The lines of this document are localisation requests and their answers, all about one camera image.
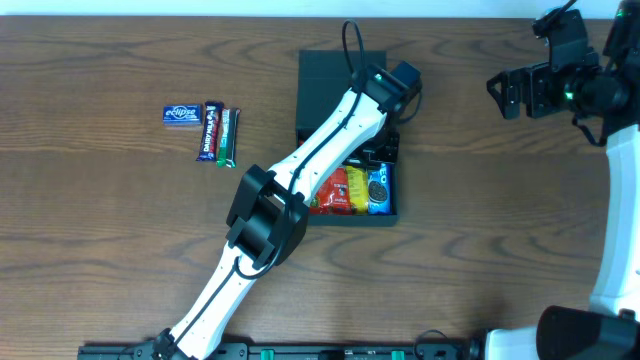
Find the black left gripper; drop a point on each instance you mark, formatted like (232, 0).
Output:
(391, 156)

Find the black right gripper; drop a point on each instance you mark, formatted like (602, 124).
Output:
(532, 91)

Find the blue Oreo cookie pack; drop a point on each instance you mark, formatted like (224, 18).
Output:
(379, 190)

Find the yellow snack bag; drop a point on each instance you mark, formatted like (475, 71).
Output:
(358, 190)

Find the red snack bag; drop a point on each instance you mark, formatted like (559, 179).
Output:
(333, 197)

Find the dark green box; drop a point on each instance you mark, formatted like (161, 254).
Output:
(323, 78)

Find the green white chocolate bar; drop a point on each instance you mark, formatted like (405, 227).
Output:
(227, 146)

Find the purple Dairy Milk bar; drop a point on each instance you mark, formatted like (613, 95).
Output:
(208, 146)

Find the blue Eclipse mint box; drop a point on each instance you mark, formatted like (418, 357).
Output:
(182, 115)

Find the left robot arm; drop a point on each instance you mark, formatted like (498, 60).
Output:
(269, 214)

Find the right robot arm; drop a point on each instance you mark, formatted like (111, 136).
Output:
(609, 327)

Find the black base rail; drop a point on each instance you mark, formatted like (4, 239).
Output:
(432, 350)

